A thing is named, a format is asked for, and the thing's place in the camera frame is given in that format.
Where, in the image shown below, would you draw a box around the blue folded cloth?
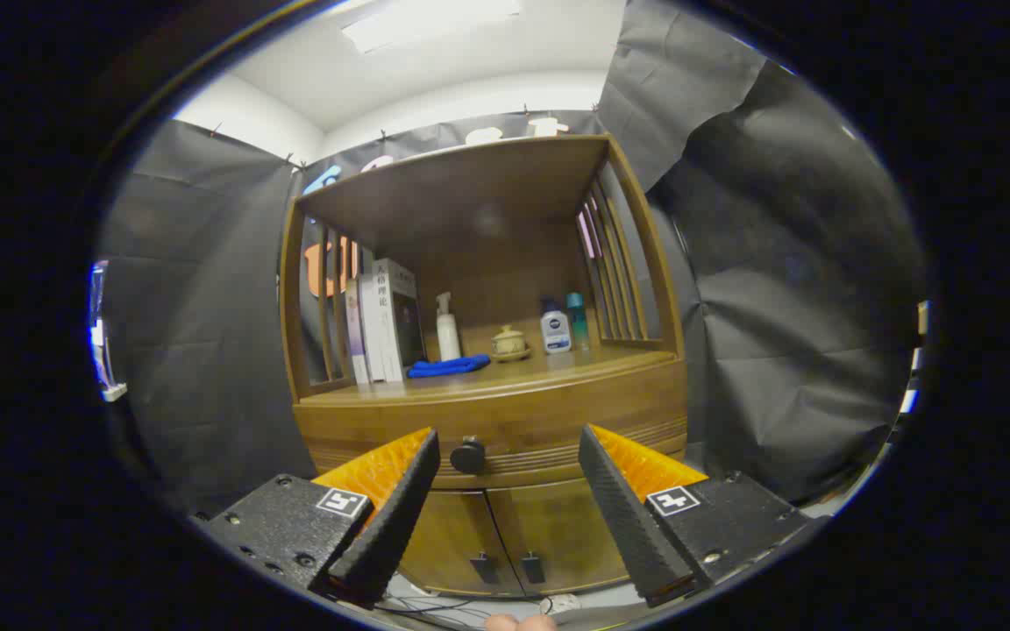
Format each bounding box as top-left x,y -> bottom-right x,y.
406,353 -> 492,379

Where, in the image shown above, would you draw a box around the thick white book dark cover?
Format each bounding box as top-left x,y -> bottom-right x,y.
372,258 -> 428,383

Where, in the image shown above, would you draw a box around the wooden cabinet door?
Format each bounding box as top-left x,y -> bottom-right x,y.
486,478 -> 633,592
400,489 -> 523,597

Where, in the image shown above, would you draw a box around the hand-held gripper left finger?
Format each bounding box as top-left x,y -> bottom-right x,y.
198,427 -> 441,607

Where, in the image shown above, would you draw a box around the wooden countertop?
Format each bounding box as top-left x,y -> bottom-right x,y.
299,342 -> 679,406

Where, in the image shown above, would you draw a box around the teal translucent bottle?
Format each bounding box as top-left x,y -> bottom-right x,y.
566,292 -> 591,351

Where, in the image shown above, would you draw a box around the thin white book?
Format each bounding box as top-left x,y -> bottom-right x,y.
358,272 -> 388,385

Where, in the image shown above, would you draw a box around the lidded tea cup with saucer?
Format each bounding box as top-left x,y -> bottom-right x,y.
491,324 -> 532,363

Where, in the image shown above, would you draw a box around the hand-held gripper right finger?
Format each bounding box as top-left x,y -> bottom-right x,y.
578,424 -> 813,607

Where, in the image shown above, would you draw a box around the thin purple book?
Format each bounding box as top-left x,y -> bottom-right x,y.
345,279 -> 370,386

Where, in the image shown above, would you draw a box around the white lotion bottle blue cap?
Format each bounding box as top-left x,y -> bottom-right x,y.
540,298 -> 573,355

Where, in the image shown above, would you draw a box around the white pump bottle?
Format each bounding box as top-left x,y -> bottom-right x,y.
435,292 -> 462,362

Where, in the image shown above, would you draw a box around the wooden drawer with black knob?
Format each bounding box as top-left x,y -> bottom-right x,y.
293,358 -> 690,492

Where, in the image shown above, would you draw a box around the thin floor cables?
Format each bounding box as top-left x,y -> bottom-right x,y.
380,592 -> 551,627

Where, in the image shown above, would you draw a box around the wooden cabinet with slatted sides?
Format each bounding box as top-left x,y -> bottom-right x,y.
279,133 -> 690,599

